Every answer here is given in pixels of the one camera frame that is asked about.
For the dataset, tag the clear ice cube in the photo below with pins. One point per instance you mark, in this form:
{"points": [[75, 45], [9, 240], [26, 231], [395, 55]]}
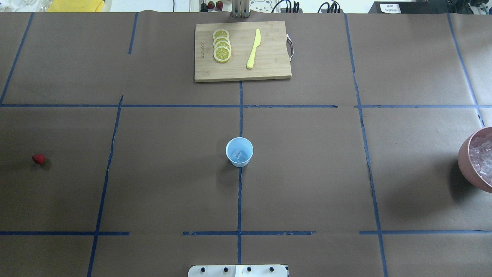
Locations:
{"points": [[239, 156]]}

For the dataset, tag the red strawberry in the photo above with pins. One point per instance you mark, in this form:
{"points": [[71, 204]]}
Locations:
{"points": [[39, 159]]}

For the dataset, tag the light blue paper cup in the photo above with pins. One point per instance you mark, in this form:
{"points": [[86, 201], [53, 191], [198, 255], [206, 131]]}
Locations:
{"points": [[242, 144]]}

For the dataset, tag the pile of clear ice cubes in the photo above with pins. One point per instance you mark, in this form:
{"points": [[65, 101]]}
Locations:
{"points": [[480, 152]]}

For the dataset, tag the bamboo cutting board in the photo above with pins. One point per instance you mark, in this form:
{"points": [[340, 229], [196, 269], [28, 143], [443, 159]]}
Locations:
{"points": [[272, 58]]}

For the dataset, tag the top lemon slice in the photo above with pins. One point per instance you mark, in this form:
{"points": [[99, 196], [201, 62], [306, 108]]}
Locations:
{"points": [[222, 54]]}

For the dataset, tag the yellow plastic knife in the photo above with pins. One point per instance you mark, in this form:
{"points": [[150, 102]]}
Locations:
{"points": [[256, 44]]}

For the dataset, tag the spare strawberry right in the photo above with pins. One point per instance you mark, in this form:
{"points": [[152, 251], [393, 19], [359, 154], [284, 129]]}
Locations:
{"points": [[219, 5]]}

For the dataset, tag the black box with label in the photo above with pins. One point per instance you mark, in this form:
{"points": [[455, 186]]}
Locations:
{"points": [[403, 7]]}

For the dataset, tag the pink bowl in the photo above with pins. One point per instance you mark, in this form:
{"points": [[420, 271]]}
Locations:
{"points": [[465, 163]]}

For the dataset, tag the yellow cloth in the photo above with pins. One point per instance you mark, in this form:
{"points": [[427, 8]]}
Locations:
{"points": [[76, 6]]}

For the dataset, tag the metal camera stand post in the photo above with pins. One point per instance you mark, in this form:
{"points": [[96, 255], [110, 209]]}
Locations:
{"points": [[240, 8]]}

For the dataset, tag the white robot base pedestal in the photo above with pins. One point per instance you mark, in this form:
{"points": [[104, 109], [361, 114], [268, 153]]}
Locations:
{"points": [[260, 270]]}

